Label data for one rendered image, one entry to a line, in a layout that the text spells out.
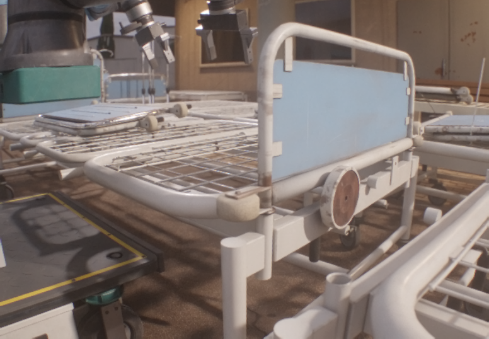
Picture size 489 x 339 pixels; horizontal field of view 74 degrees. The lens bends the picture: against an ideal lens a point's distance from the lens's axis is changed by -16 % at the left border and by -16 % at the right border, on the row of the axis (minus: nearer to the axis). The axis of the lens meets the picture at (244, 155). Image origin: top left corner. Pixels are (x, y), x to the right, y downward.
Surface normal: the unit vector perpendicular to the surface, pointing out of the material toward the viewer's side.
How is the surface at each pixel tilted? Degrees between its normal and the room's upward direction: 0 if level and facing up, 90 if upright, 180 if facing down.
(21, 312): 90
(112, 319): 90
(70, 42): 70
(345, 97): 90
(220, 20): 114
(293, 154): 90
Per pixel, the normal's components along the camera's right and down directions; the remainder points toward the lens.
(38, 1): 0.34, 0.18
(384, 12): -0.67, 0.15
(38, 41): 0.34, -0.16
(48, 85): 0.74, 0.13
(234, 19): -0.54, 0.54
